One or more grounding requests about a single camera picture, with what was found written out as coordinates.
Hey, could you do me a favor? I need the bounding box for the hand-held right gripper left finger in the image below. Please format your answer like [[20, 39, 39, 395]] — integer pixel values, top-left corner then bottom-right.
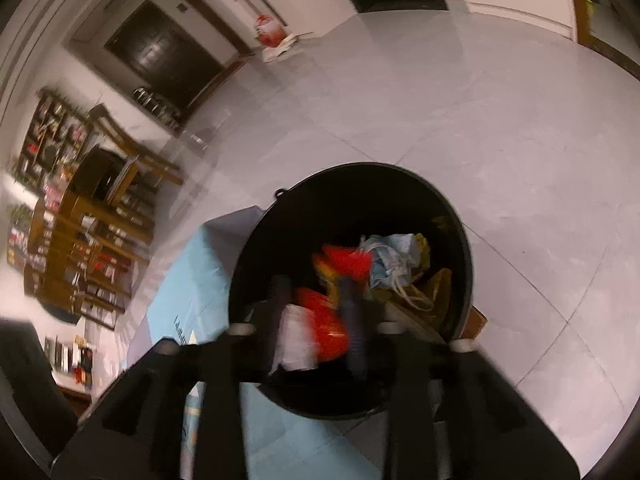
[[52, 276, 296, 480]]

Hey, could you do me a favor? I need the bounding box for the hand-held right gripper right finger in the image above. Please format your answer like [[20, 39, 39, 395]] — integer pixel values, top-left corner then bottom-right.
[[339, 276, 582, 480]]

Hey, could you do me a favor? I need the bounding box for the red and white snack packet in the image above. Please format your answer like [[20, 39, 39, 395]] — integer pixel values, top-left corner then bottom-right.
[[271, 287, 351, 372]]

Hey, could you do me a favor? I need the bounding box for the black round trash bin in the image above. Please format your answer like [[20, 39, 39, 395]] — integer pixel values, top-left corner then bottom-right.
[[227, 162, 474, 422]]

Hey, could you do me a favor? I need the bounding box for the crumpled red wrapper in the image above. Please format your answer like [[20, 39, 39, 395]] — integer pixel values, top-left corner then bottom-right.
[[313, 244, 374, 282]]

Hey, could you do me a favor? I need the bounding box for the blue face mask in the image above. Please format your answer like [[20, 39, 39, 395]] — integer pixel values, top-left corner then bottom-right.
[[359, 232, 435, 312]]

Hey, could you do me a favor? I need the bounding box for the blue and grey play mat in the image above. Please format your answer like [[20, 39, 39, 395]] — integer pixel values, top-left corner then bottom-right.
[[125, 205, 383, 480]]

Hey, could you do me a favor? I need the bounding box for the yellow plastic wrapper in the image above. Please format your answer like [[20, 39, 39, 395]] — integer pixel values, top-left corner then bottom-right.
[[413, 232, 453, 328]]

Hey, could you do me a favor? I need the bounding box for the brown cardboard box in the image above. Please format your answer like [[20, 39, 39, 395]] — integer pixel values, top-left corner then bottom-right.
[[457, 306, 489, 342]]

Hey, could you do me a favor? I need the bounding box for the wooden chair with grey cushion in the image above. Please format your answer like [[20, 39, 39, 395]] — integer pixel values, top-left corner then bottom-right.
[[70, 104, 184, 202]]

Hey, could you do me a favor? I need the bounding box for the wooden dining table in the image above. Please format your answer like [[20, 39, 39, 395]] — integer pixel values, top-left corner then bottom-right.
[[24, 192, 153, 332]]

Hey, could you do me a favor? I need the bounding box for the low shelf rack with items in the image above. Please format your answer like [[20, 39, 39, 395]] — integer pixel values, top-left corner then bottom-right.
[[42, 332, 97, 392]]

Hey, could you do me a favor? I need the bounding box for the metal rack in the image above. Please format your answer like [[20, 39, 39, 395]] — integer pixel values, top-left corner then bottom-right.
[[131, 86, 182, 132]]

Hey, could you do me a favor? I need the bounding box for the white paper bag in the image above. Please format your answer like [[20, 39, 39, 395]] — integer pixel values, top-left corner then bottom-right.
[[261, 31, 315, 64]]

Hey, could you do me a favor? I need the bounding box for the red and white bag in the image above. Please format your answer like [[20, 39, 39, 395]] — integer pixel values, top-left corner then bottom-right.
[[254, 14, 287, 47]]

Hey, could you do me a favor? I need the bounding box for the dark front door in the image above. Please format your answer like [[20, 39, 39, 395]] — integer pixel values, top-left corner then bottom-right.
[[104, 0, 227, 113]]

